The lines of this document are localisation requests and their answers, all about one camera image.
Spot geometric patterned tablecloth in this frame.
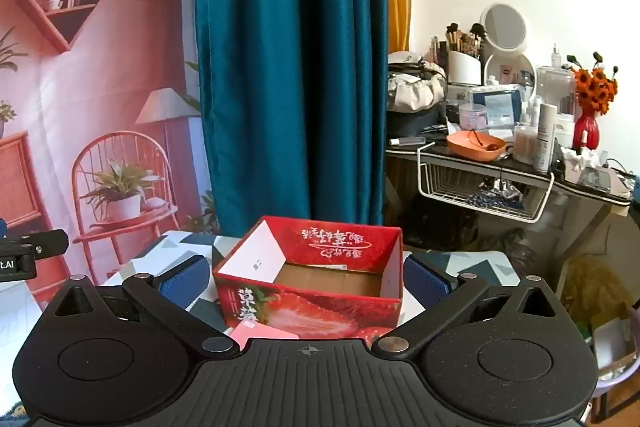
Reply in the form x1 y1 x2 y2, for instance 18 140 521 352
0 229 523 408

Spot orange artificial flowers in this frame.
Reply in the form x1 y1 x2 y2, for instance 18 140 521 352
570 52 620 118

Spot wall poster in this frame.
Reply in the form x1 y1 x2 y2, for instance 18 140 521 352
0 0 221 305

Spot white brush holder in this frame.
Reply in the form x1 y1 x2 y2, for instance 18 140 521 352
446 51 483 85

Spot white oval organizer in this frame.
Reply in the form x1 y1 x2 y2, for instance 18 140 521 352
482 52 536 85

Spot yellow bag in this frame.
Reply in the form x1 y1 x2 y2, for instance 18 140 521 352
562 254 621 338

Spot teal curtain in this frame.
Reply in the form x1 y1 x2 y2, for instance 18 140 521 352
194 0 390 238

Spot red vase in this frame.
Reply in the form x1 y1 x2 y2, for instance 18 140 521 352
574 114 600 151

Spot white cloth bag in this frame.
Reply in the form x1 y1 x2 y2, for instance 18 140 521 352
387 49 448 112

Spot blue packet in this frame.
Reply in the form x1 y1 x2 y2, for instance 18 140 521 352
467 87 523 128

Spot pile of foil wrappers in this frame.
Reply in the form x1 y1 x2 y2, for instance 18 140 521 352
462 179 526 210

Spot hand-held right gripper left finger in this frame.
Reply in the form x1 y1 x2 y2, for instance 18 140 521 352
50 254 241 353

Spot bunch of makeup brushes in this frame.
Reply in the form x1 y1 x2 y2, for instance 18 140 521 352
427 23 488 60

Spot orange bowl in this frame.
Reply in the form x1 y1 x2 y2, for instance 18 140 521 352
446 130 508 162

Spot black bag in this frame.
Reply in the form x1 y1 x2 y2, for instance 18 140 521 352
387 104 448 140

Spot cotton swab box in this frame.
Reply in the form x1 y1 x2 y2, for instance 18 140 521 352
514 124 538 162

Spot pink box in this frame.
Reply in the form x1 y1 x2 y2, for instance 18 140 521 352
231 323 301 350

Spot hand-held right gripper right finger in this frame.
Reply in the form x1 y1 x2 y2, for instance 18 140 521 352
372 254 558 353

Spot clear acrylic organizer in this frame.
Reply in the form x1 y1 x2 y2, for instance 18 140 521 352
536 65 577 118

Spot dark items under desk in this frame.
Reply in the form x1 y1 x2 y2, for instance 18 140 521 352
402 202 481 253

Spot red strawberry cardboard box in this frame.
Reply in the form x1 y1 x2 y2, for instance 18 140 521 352
212 215 405 342

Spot white wire basket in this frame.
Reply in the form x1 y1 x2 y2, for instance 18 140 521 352
417 143 556 224

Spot pink jar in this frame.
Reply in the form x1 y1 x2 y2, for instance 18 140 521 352
458 103 488 131

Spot crumpled white tissues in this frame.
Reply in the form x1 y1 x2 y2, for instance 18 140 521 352
560 146 608 185

